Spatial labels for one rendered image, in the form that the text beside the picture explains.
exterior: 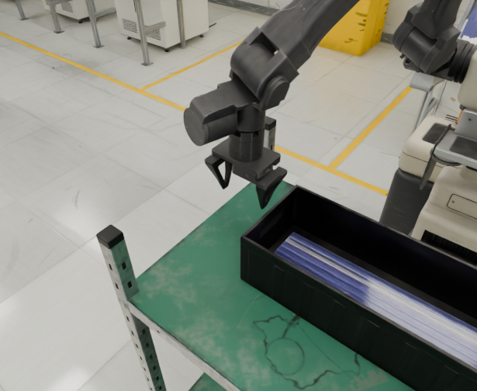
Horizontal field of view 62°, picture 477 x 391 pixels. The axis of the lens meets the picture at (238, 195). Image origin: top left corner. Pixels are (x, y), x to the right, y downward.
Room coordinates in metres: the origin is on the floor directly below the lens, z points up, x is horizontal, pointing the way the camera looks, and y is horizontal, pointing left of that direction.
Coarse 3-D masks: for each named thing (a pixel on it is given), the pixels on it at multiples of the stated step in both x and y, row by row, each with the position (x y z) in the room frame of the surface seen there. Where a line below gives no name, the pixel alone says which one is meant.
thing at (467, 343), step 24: (288, 240) 0.49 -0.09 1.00; (312, 264) 0.44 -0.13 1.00; (336, 264) 0.44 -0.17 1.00; (336, 288) 0.39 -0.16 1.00; (360, 288) 0.39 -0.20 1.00; (384, 288) 0.39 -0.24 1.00; (384, 312) 0.34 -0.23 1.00; (408, 312) 0.34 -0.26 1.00; (432, 312) 0.34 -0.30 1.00; (432, 336) 0.30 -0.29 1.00; (456, 336) 0.30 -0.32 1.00
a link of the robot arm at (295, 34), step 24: (312, 0) 0.53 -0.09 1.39; (336, 0) 0.53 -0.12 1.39; (264, 24) 0.54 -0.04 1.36; (288, 24) 0.53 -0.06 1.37; (312, 24) 0.52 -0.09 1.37; (240, 48) 0.53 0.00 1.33; (264, 48) 0.53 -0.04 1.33; (288, 48) 0.50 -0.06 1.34; (312, 48) 0.53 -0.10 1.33; (240, 72) 0.51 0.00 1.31; (264, 72) 0.49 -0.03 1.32; (288, 72) 0.51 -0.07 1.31
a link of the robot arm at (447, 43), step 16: (432, 0) 0.76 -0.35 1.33; (448, 0) 0.74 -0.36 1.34; (416, 16) 0.79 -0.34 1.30; (432, 16) 0.76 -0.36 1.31; (448, 16) 0.76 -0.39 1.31; (400, 32) 0.82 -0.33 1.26; (432, 32) 0.76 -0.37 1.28; (448, 32) 0.76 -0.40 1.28; (400, 48) 0.82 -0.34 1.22; (432, 48) 0.77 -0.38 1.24; (448, 48) 0.77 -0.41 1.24; (432, 64) 0.77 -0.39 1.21
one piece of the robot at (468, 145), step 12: (468, 120) 0.77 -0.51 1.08; (444, 132) 0.78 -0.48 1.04; (456, 132) 0.78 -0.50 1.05; (468, 132) 0.77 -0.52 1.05; (444, 144) 0.74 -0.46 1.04; (456, 144) 0.74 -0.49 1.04; (468, 144) 0.74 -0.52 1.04; (432, 156) 0.74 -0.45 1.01; (444, 156) 0.71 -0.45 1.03; (456, 156) 0.70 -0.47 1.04; (468, 156) 0.70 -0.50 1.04; (432, 168) 0.80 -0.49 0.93; (468, 168) 0.76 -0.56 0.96
